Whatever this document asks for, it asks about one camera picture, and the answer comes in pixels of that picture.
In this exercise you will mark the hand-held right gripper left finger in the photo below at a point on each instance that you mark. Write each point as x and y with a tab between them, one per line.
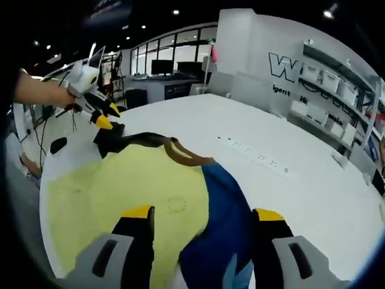
120	259

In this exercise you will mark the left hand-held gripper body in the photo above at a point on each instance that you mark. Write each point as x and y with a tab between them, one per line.
82	79

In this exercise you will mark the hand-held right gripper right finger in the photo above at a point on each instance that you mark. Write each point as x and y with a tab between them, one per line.
279	262

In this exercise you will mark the yellow blue black garment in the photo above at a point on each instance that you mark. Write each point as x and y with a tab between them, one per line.
120	195

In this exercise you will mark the black oval object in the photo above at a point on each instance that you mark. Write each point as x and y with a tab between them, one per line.
58	145

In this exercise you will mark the dark office desk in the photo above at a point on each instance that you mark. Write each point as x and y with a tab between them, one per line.
162	87

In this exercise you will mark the black computer monitor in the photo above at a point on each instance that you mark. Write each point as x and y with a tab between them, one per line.
162	67
191	67

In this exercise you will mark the white power strip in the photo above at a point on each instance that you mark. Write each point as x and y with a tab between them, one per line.
252	152

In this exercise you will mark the small white table object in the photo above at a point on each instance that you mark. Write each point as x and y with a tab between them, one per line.
340	159

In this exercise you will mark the pink hanging item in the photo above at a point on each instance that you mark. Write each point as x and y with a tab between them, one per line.
214	53

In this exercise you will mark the group of white storage boxes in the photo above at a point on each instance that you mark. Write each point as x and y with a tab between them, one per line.
329	81

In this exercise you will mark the grey metal shelving rack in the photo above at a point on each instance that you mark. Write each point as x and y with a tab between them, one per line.
374	99

